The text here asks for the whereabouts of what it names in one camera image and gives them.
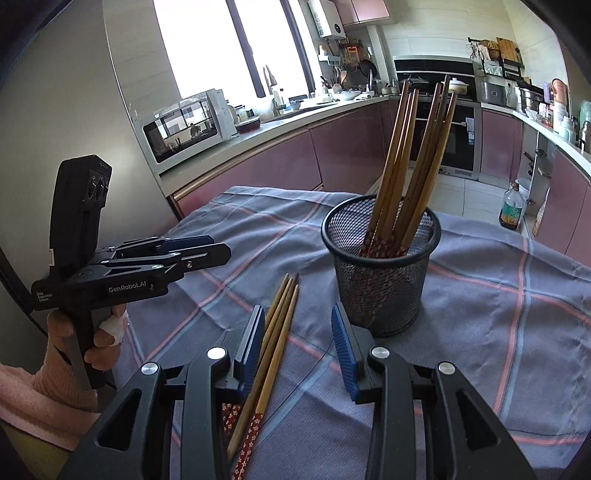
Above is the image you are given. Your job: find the white microwave oven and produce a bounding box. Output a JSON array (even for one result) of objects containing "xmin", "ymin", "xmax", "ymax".
[{"xmin": 139, "ymin": 89, "xmax": 234, "ymax": 176}]

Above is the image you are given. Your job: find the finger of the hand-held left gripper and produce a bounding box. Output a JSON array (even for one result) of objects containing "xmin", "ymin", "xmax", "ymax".
[
  {"xmin": 152, "ymin": 244, "xmax": 232, "ymax": 280},
  {"xmin": 113, "ymin": 234, "xmax": 217, "ymax": 258}
]

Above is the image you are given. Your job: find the grey plaid tablecloth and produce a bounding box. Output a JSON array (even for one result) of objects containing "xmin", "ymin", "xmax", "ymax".
[{"xmin": 113, "ymin": 185, "xmax": 591, "ymax": 480}]

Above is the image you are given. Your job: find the stainless steel pot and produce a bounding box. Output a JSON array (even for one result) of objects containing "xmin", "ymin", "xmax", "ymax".
[{"xmin": 519, "ymin": 87, "xmax": 546, "ymax": 114}]

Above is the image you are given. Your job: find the black wall storage rack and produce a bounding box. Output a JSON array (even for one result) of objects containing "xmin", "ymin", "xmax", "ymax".
[{"xmin": 467, "ymin": 37, "xmax": 525, "ymax": 81}]

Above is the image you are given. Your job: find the pink lower cabinet run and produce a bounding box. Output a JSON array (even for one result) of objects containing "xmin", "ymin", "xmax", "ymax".
[
  {"xmin": 480, "ymin": 108, "xmax": 591, "ymax": 254},
  {"xmin": 168, "ymin": 99, "xmax": 398, "ymax": 220}
]

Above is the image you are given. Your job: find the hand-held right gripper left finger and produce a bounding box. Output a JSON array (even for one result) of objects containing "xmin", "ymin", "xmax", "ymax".
[{"xmin": 58, "ymin": 305, "xmax": 266, "ymax": 480}]

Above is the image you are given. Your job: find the pink upper wall cabinet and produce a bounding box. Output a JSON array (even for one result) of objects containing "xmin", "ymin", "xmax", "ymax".
[{"xmin": 332, "ymin": 0, "xmax": 393, "ymax": 26}]

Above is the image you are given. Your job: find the large kitchen window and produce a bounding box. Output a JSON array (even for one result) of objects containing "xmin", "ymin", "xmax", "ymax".
[{"xmin": 152, "ymin": 0, "xmax": 319, "ymax": 100}]

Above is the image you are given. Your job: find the black integrated stove oven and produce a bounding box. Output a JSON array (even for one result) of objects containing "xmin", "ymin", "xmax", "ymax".
[{"xmin": 393, "ymin": 55, "xmax": 483, "ymax": 181}]

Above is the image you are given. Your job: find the pink kettle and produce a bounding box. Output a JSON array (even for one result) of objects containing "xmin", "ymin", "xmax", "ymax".
[{"xmin": 549, "ymin": 78, "xmax": 571, "ymax": 109}]

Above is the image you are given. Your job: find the person's left hand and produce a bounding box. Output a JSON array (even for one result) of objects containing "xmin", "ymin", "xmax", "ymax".
[{"xmin": 46, "ymin": 302, "xmax": 130, "ymax": 374}]

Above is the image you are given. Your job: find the plastic cooking oil bottle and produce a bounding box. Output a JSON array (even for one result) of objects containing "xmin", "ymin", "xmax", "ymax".
[{"xmin": 499, "ymin": 182, "xmax": 527, "ymax": 229}]

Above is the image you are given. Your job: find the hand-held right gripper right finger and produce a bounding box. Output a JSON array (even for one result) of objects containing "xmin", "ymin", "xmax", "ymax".
[{"xmin": 331, "ymin": 302, "xmax": 539, "ymax": 480}]

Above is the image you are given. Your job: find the bunch of wooden chopsticks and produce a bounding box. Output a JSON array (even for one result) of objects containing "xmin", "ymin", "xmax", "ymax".
[{"xmin": 360, "ymin": 74, "xmax": 458, "ymax": 259}]

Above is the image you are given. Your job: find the black mesh holder cup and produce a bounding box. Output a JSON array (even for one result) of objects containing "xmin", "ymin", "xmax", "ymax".
[{"xmin": 322, "ymin": 195, "xmax": 441, "ymax": 339}]

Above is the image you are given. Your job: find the white wall water heater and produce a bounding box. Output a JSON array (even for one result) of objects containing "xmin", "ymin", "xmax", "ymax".
[{"xmin": 308, "ymin": 0, "xmax": 346, "ymax": 39}]

